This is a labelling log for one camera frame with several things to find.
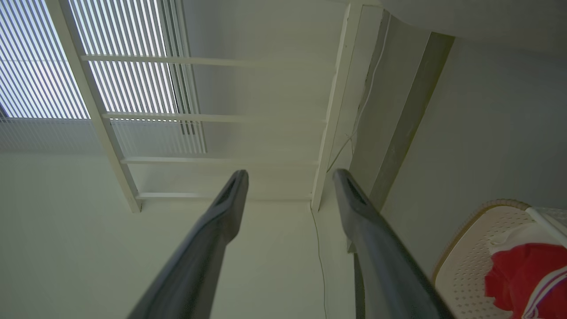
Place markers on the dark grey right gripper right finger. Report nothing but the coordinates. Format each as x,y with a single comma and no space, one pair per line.
381,261

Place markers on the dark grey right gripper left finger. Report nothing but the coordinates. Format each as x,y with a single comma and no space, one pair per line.
199,261

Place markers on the white perforated laundry basket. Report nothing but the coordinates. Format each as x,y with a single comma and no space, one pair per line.
478,261

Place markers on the white shelf rack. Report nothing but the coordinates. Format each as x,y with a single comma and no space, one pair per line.
221,119

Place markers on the red garment with white stripes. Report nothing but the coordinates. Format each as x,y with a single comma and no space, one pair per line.
527,281

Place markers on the white window blinds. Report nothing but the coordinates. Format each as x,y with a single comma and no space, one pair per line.
102,66

